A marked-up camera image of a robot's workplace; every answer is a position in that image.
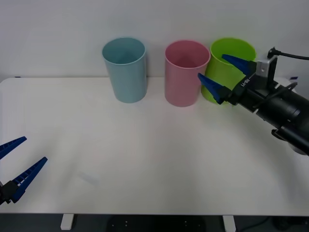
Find white table leg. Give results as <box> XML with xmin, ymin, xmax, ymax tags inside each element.
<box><xmin>222</xmin><ymin>215</ymin><xmax>236</xmax><ymax>232</ymax></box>
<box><xmin>60</xmin><ymin>214</ymin><xmax>75</xmax><ymax>230</ymax></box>

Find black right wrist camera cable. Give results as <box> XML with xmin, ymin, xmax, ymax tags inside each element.
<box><xmin>268</xmin><ymin>47</ymin><xmax>309</xmax><ymax>60</ymax></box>

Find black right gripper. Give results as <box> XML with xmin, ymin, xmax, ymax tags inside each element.
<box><xmin>197</xmin><ymin>54</ymin><xmax>281</xmax><ymax>114</ymax></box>

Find pink plastic bin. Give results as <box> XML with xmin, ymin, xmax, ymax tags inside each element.
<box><xmin>165</xmin><ymin>40</ymin><xmax>211</xmax><ymax>107</ymax></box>

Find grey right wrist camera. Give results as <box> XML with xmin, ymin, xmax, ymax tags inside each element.
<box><xmin>255</xmin><ymin>56</ymin><xmax>278</xmax><ymax>84</ymax></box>

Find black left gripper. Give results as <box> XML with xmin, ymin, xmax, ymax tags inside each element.
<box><xmin>0</xmin><ymin>136</ymin><xmax>48</xmax><ymax>206</ymax></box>

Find pale blue plastic bin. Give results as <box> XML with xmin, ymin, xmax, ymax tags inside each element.
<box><xmin>101</xmin><ymin>37</ymin><xmax>147</xmax><ymax>104</ymax></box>

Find green plastic bin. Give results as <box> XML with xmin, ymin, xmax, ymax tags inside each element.
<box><xmin>200</xmin><ymin>37</ymin><xmax>256</xmax><ymax>105</ymax></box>

